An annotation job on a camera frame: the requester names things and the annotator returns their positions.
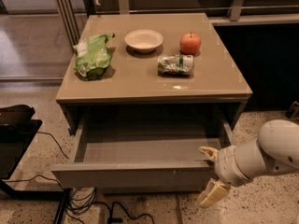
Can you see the grey drawer cabinet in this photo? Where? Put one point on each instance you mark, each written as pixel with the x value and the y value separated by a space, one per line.
pixel 132 82

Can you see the white paper bowl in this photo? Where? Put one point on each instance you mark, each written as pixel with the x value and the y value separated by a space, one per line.
pixel 144 40

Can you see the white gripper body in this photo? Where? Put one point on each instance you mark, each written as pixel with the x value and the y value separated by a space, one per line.
pixel 224 166

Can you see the black floor pole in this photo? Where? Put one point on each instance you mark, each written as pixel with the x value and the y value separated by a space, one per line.
pixel 58 219

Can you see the grey top drawer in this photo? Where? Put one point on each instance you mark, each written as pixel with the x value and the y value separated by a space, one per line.
pixel 131 153

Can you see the black stand base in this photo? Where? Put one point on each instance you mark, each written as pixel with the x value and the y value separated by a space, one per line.
pixel 17 131

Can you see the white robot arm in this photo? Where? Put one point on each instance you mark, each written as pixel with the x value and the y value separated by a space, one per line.
pixel 274 152

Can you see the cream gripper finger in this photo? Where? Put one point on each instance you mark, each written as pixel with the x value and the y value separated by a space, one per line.
pixel 215 191
pixel 210 152

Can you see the green chip bag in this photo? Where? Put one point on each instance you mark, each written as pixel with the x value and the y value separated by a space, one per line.
pixel 93 56

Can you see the crumpled snack packet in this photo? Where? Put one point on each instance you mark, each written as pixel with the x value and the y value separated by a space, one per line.
pixel 176 64

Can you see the red apple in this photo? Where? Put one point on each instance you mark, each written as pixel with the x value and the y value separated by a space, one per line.
pixel 190 43

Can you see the metal window frame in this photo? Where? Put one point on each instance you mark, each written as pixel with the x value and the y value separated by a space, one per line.
pixel 221 12

